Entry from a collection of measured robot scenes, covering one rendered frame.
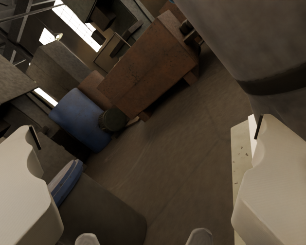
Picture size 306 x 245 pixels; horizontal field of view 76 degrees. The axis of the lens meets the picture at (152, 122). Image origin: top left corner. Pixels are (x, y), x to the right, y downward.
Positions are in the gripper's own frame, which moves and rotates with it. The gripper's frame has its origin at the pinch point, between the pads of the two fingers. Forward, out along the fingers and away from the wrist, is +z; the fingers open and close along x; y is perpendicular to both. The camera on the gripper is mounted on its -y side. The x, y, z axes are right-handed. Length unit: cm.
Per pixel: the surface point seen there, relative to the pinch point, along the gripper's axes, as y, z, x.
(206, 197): 57, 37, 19
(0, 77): 70, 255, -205
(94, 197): 58, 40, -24
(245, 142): 14.7, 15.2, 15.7
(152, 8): 16, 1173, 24
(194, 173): 60, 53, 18
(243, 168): 15.9, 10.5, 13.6
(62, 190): 48, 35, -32
